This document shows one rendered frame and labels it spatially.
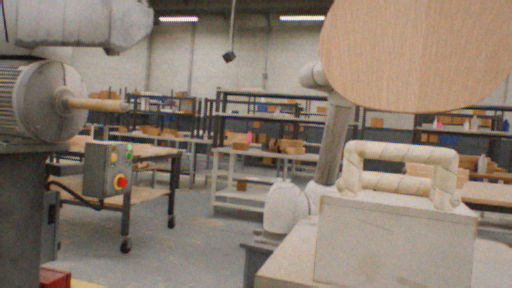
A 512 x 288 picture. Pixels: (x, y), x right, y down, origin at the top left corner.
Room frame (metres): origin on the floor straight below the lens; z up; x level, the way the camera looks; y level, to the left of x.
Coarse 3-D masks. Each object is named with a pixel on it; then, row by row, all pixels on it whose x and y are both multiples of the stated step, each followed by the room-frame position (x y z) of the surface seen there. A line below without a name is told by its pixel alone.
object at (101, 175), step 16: (96, 144) 1.31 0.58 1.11; (96, 160) 1.31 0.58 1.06; (128, 160) 1.41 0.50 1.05; (96, 176) 1.31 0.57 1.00; (112, 176) 1.33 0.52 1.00; (128, 176) 1.42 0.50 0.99; (96, 192) 1.31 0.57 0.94; (112, 192) 1.34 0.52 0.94; (128, 192) 1.44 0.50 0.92; (96, 208) 1.34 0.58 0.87
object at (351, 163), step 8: (344, 152) 0.71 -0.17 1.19; (352, 152) 0.70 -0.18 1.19; (344, 160) 0.71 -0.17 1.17; (352, 160) 0.70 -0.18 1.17; (360, 160) 0.70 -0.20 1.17; (344, 168) 0.70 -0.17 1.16; (352, 168) 0.70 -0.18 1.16; (344, 176) 0.70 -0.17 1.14; (352, 176) 0.70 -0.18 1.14; (352, 184) 0.70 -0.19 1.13; (344, 192) 0.70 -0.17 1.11; (352, 192) 0.70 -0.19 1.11
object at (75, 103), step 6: (72, 102) 1.09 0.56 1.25; (78, 102) 1.08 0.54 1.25; (84, 102) 1.08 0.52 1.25; (90, 102) 1.07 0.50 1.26; (96, 102) 1.07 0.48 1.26; (102, 102) 1.06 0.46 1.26; (108, 102) 1.06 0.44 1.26; (114, 102) 1.05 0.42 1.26; (120, 102) 1.05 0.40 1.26; (72, 108) 1.10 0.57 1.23; (78, 108) 1.09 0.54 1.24; (84, 108) 1.08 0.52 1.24; (90, 108) 1.08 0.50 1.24; (96, 108) 1.07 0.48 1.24; (102, 108) 1.06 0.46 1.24; (108, 108) 1.05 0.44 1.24; (114, 108) 1.05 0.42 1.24
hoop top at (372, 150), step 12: (348, 144) 0.70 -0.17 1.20; (360, 144) 0.69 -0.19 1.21; (372, 144) 0.69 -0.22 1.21; (384, 144) 0.68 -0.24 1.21; (396, 144) 0.68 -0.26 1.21; (360, 156) 0.70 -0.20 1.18; (372, 156) 0.69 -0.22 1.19; (384, 156) 0.68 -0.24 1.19; (396, 156) 0.67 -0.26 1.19; (408, 156) 0.66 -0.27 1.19; (420, 156) 0.66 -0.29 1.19; (432, 156) 0.65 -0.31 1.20; (444, 156) 0.64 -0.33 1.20; (456, 156) 0.64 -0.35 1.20
